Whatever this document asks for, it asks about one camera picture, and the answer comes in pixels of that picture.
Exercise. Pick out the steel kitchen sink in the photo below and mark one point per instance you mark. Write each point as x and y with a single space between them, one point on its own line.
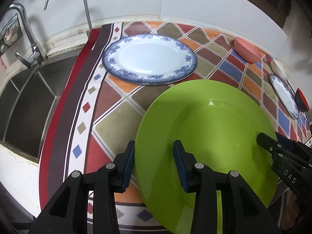
28 102

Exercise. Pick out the black wire sponge basket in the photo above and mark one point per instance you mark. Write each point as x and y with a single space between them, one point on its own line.
10 33

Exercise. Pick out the colourful diamond pattern mat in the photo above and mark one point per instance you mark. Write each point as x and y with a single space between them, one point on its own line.
98 113

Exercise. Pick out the large blue white plate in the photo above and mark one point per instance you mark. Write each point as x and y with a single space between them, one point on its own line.
149 59

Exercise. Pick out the small blue white plate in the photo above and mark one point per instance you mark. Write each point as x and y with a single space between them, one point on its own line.
285 96

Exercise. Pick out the person right hand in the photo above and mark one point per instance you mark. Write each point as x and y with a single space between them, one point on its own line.
290 214

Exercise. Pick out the white bowl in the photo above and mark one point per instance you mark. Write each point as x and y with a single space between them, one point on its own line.
279 69

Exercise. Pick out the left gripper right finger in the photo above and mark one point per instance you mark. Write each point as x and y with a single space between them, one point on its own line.
183 162

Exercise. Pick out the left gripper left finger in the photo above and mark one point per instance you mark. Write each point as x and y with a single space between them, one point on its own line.
127 164

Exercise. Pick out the chrome main faucet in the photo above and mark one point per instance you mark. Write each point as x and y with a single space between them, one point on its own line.
37 52

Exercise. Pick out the pink bowl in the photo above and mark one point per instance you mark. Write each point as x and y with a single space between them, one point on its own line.
246 50

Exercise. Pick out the red black bowl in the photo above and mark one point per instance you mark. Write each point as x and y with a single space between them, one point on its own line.
301 101

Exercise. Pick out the green plate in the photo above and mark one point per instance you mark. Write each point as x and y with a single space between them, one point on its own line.
215 122

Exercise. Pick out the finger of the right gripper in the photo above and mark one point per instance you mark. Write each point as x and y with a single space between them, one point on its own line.
269 144
286 143

